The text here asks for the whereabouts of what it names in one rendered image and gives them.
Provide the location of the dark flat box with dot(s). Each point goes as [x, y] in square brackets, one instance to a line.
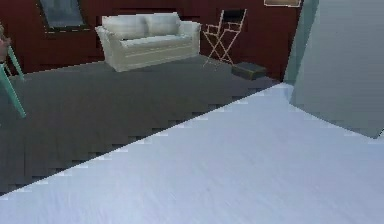
[249, 70]

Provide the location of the white two-seat sofa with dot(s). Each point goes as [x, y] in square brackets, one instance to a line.
[150, 46]

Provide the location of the wooden folding director chair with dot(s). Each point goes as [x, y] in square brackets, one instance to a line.
[222, 36]

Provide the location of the green-legged chair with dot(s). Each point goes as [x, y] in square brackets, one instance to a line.
[11, 83]

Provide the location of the framed wall picture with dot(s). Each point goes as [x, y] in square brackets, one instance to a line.
[282, 2]

